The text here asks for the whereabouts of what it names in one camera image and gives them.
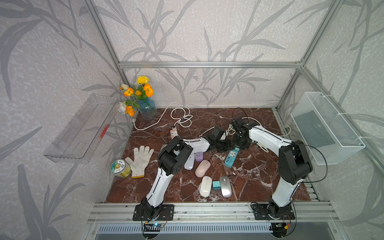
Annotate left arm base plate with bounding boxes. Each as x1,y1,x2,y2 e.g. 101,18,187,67
133,204,175,222

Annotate white power cord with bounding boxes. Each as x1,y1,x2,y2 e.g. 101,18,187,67
200,116,301,160
131,102,194,132

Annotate white work glove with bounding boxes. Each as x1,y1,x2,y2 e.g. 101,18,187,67
125,146,154,179

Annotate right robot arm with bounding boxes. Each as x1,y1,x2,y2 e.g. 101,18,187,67
231,118,313,220

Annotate white power cord left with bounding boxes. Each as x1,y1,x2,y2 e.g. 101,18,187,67
131,102,194,132

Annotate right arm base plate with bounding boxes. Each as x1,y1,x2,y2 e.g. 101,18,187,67
250,202,296,221

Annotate white power cord right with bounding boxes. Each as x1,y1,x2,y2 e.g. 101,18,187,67
200,116,301,160

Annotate short black usb cable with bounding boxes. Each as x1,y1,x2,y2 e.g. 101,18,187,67
225,173,241,188

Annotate pink wireless mouse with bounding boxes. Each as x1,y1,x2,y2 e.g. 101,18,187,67
195,160,211,178

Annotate purple power strip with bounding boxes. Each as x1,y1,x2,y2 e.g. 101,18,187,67
195,152,204,162

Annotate orange power strip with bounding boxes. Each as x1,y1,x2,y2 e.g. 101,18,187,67
170,127,179,139

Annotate blue glass vase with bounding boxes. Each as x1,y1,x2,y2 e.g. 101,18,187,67
139,98,158,120

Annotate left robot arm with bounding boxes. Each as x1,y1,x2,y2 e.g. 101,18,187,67
140,126,232,220

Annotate white wire mesh basket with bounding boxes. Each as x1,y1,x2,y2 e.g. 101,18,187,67
291,92,366,166

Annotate orange yellow artificial flowers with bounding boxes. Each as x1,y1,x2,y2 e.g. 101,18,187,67
119,76,154,118

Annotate teal power strip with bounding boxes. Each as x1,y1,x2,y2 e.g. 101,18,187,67
224,148,240,168

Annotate lavender white wireless mouse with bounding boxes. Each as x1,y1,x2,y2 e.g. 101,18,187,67
184,154,195,170

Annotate silver wireless mouse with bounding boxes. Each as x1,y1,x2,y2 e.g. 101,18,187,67
220,176,232,198

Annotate teal usb charger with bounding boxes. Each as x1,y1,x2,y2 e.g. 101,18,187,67
212,181,221,191

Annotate clear plastic wall shelf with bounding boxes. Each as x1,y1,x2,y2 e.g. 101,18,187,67
43,94,120,164

